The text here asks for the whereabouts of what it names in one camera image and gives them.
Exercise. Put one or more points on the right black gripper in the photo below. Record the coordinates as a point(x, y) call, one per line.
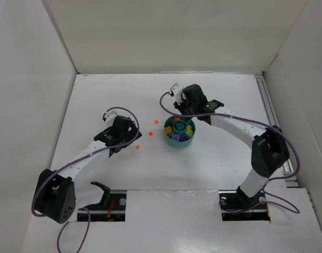
point(187, 108)

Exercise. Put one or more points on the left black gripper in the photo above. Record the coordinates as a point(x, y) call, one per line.
point(134, 132)

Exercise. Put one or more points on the teal oval lego piece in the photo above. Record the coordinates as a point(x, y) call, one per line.
point(180, 126)

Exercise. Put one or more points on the green square lego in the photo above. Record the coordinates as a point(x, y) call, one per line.
point(189, 133)

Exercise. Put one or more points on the dark purple long lego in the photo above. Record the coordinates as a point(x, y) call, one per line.
point(184, 138)

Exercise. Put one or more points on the yellow orange square lego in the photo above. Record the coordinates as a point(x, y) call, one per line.
point(168, 130)

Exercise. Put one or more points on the lavender square lego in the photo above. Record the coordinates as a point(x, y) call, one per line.
point(175, 137)

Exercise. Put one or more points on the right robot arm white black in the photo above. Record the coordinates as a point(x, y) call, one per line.
point(269, 151)

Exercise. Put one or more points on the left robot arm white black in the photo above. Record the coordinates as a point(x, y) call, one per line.
point(55, 195)

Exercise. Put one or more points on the teal round divided container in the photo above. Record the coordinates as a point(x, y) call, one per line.
point(174, 144)

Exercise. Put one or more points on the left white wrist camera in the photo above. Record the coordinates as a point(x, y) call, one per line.
point(108, 117)

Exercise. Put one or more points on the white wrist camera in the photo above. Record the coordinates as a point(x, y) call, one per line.
point(108, 117)
point(177, 92)

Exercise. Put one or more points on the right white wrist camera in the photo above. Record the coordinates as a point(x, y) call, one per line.
point(177, 92)

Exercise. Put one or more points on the aluminium rail right side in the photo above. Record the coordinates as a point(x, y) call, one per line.
point(287, 172)

